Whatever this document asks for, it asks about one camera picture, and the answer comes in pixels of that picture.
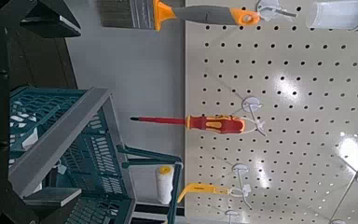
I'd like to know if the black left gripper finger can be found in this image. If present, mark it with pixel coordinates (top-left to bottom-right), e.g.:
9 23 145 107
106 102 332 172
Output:
20 0 82 39
22 187 82 224

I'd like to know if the teal plastic crate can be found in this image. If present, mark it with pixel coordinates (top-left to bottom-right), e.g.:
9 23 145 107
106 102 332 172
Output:
8 86 138 224

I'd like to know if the white black packaged tool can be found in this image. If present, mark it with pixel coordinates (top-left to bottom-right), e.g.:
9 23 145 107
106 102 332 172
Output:
9 101 40 149

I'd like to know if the orange grey paintbrush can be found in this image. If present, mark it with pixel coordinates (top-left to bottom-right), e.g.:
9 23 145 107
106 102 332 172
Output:
99 0 261 32

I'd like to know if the red yellow screwdriver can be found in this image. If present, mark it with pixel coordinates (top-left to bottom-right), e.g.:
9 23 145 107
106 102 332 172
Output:
130 114 246 135

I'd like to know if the cream pegboard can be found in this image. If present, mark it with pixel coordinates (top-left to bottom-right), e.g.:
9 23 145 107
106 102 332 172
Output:
185 0 358 224

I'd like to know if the white red caulk tube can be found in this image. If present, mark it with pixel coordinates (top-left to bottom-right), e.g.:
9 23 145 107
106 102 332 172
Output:
306 0 358 32

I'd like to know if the yellow handled white paint roller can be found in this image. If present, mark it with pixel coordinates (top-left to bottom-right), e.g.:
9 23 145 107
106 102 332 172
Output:
154 163 231 206

